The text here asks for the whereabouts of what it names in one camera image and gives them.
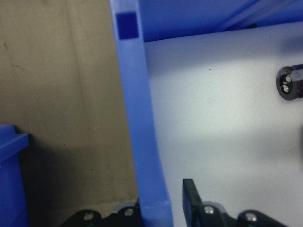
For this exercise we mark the black cylindrical capacitor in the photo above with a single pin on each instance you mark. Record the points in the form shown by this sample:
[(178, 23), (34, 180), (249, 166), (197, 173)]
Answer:
[(290, 82)]

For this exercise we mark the blue bin with capacitors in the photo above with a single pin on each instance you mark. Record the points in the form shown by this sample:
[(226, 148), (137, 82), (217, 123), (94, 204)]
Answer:
[(137, 118)]

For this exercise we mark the white bin liner sheet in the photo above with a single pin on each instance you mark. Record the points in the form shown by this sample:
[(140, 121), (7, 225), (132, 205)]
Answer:
[(213, 118)]

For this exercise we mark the blue bin with buttons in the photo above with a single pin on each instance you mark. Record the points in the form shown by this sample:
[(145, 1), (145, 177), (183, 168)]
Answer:
[(10, 177)]

